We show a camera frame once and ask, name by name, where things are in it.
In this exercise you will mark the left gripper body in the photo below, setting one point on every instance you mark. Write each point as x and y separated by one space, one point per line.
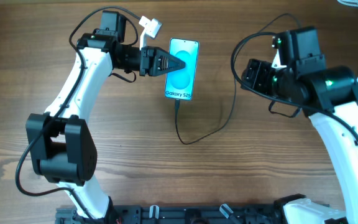
142 62

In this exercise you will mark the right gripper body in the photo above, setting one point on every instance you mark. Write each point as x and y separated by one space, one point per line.
260 73

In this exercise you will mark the smartphone with teal screen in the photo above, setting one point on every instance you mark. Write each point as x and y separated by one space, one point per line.
180 84

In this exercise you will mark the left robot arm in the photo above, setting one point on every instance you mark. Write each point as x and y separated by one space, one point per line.
60 144

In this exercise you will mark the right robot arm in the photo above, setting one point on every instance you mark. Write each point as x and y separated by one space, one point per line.
328 97

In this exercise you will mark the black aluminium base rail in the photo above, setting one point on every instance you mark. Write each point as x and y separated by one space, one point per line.
248 214

